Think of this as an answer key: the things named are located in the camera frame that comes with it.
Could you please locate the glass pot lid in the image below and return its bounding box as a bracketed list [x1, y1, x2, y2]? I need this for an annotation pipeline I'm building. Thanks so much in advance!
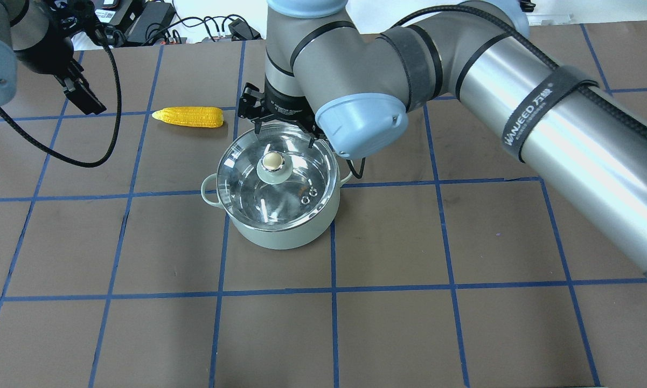
[217, 123, 340, 231]

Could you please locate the brown paper table cover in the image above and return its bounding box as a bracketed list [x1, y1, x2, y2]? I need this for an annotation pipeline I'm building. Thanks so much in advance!
[0, 22, 647, 388]

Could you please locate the yellow corn cob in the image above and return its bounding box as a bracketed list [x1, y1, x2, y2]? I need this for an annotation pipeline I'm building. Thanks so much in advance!
[151, 106, 224, 128]

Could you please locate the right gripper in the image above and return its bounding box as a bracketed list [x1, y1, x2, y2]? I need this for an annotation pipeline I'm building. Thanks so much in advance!
[237, 82, 324, 148]

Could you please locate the pale green cooking pot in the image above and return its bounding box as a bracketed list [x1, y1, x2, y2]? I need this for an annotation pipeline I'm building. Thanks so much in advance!
[200, 122, 353, 251]

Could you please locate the black power brick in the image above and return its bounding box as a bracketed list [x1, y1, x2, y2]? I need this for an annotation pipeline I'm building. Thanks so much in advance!
[123, 2, 176, 47]

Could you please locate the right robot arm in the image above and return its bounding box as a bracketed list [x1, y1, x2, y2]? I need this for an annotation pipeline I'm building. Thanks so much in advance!
[238, 1, 647, 279]

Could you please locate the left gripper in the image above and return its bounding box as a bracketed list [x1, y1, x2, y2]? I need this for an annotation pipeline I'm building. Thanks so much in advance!
[43, 1, 107, 115]

